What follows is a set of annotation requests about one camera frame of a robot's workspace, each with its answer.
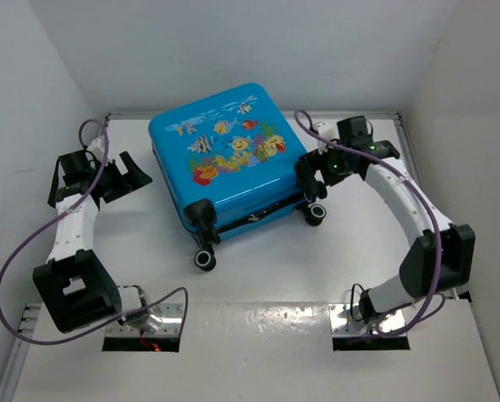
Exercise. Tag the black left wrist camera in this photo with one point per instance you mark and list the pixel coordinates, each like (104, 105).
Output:
(73, 174)

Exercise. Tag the dark blue suitcase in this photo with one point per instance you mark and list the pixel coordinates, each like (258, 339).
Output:
(228, 161)

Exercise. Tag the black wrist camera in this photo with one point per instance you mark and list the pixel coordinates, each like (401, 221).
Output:
(358, 133)
(73, 174)

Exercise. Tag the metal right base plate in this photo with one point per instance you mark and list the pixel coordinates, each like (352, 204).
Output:
(346, 325)

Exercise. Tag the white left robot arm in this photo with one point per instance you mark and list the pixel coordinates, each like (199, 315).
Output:
(73, 284)

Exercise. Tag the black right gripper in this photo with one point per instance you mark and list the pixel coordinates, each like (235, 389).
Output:
(310, 163)

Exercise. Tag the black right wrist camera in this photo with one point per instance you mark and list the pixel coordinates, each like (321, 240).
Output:
(358, 133)

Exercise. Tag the metal base plate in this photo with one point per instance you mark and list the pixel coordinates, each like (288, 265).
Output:
(161, 321)
(346, 325)

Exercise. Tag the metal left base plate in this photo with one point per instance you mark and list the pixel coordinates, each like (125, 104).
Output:
(161, 321)

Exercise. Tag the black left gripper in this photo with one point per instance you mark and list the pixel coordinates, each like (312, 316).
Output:
(133, 179)

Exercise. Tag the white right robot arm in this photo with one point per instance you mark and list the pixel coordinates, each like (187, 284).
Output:
(441, 251)

